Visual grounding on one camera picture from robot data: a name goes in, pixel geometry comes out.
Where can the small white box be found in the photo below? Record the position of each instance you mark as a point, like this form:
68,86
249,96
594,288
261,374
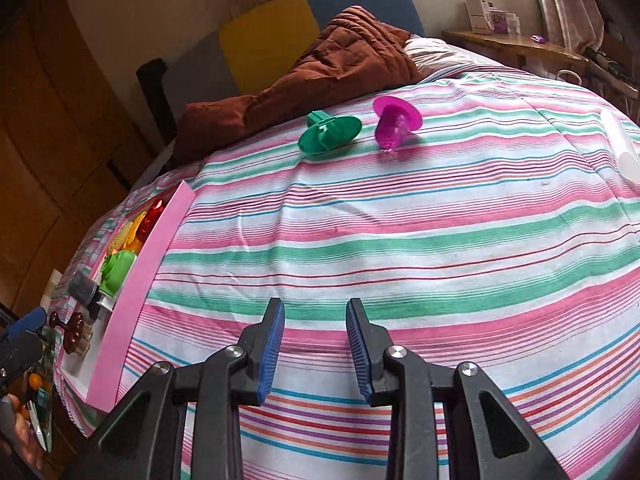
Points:
512,24

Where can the wooden wardrobe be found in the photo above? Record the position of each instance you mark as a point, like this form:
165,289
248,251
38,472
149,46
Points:
60,135

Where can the white plastic tube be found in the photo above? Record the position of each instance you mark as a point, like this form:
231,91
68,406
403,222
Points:
625,150

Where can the dark translucent bottle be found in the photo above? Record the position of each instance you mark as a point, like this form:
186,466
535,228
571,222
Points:
86,290

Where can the tall white carton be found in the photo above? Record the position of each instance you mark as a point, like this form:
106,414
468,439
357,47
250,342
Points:
477,10

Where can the striped bed sheet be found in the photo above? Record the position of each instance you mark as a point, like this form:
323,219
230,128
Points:
425,260

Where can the wooden shelf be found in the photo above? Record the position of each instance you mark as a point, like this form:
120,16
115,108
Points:
515,47

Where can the pale pillow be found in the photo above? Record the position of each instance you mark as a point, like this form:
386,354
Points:
440,55

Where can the beige curtain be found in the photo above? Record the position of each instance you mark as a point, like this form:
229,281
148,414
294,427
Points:
570,5

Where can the colourful printed packet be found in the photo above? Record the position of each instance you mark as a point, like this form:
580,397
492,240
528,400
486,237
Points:
42,400

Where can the purple box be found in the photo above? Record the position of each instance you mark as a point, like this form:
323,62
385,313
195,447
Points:
498,21

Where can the small purple item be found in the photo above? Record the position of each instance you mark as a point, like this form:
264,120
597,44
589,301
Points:
539,39

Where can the dark brown flower mold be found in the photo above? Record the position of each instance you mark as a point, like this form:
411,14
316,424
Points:
75,332

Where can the yellow plastic piece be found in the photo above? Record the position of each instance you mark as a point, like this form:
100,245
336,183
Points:
129,230

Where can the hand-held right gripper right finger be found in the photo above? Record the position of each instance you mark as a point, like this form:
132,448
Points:
358,352

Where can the green plastic spinning top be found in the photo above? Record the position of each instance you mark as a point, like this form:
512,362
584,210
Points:
330,132

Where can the colourful padded headboard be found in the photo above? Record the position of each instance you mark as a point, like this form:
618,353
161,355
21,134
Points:
270,35

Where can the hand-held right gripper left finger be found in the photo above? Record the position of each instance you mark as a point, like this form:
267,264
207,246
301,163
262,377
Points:
270,352

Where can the pink storage box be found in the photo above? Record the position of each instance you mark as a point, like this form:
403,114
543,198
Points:
145,285

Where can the person's left hand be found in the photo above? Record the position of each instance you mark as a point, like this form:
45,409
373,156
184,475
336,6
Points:
22,435

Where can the black upright panel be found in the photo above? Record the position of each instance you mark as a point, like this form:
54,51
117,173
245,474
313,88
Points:
155,95

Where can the brown quilted blanket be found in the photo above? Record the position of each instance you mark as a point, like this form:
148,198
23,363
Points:
340,60

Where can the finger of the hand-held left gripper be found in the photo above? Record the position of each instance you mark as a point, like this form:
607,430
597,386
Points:
27,322

